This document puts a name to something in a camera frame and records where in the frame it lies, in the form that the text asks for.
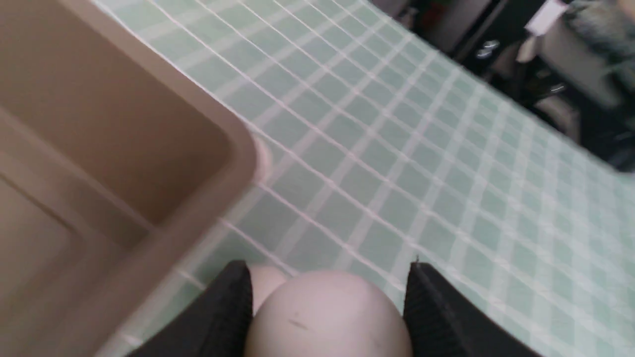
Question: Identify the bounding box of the white table-tennis ball plain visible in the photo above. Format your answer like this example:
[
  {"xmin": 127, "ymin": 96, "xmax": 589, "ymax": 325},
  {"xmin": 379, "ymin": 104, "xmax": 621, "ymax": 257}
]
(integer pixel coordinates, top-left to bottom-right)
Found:
[{"xmin": 244, "ymin": 270, "xmax": 414, "ymax": 357}]

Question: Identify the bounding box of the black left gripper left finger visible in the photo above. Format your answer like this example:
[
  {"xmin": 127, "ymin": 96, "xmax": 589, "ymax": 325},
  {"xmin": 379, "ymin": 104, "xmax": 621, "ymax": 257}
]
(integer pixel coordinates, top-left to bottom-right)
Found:
[{"xmin": 129, "ymin": 260, "xmax": 253, "ymax": 357}]

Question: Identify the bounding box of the green checkered tablecloth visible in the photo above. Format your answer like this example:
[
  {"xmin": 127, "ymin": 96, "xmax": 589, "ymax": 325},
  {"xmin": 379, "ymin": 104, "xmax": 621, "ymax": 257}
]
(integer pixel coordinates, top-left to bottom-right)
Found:
[{"xmin": 97, "ymin": 0, "xmax": 635, "ymax": 357}]

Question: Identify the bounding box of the dark background furniture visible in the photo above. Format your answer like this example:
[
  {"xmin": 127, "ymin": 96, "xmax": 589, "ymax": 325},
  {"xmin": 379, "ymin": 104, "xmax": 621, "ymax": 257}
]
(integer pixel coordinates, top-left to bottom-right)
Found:
[{"xmin": 373, "ymin": 0, "xmax": 635, "ymax": 173}]

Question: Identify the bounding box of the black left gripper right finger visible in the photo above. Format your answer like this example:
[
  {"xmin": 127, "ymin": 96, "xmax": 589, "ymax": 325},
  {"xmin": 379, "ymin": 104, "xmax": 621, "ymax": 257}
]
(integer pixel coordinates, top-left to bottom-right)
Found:
[{"xmin": 403, "ymin": 262, "xmax": 539, "ymax": 357}]

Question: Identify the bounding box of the olive plastic bin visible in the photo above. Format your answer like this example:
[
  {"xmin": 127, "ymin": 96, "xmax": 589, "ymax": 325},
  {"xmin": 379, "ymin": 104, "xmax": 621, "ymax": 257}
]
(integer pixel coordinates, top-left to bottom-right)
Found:
[{"xmin": 0, "ymin": 0, "xmax": 257, "ymax": 357}]

